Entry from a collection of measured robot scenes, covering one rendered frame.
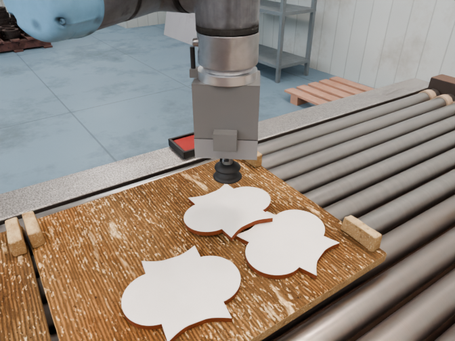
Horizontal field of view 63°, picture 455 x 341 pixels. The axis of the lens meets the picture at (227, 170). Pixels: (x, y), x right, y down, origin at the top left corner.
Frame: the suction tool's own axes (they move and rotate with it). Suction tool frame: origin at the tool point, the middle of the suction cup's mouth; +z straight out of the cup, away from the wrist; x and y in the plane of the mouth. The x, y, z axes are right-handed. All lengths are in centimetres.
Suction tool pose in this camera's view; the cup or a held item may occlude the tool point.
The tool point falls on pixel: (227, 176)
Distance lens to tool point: 54.9
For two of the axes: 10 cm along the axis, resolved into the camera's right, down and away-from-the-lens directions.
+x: 0.7, -5.3, 8.5
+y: 10.0, 0.4, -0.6
